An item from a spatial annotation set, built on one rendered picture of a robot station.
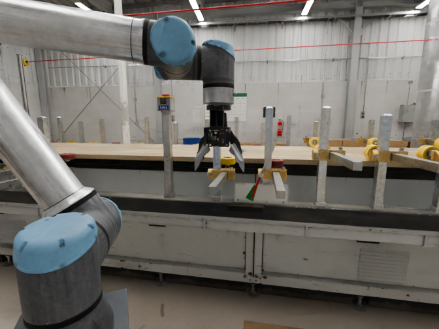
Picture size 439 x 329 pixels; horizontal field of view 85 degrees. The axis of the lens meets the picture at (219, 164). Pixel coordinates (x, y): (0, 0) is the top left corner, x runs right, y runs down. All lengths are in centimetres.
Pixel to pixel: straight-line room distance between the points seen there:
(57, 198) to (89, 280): 24
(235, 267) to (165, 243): 49
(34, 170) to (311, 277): 150
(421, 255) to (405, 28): 851
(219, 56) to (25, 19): 41
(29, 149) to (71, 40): 31
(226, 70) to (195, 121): 780
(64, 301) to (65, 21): 54
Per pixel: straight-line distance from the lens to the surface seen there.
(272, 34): 874
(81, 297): 63
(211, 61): 69
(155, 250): 179
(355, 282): 177
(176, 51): 54
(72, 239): 58
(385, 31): 957
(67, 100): 1065
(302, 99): 845
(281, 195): 86
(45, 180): 75
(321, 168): 121
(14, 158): 77
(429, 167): 107
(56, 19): 61
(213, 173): 120
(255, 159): 133
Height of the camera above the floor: 109
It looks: 9 degrees down
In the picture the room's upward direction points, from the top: straight up
